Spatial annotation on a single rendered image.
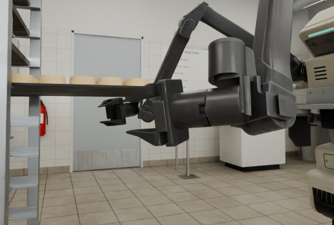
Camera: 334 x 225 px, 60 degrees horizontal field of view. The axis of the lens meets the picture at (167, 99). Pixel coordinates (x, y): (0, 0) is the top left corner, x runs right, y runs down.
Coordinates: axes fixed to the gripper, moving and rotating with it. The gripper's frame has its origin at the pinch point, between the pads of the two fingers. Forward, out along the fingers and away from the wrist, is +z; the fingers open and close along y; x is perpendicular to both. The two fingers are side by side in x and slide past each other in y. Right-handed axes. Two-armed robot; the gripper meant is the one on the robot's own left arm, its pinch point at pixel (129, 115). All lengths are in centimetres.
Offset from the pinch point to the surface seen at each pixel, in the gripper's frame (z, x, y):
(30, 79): 18.0, -4.4, -9.0
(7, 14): 14.1, -10.2, -19.0
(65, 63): 285, 274, -71
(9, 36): 14.8, -9.8, -15.7
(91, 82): 10.0, 3.0, -7.3
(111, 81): 6.9, 5.2, -6.9
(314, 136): -25, 529, 100
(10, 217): 55, 12, 27
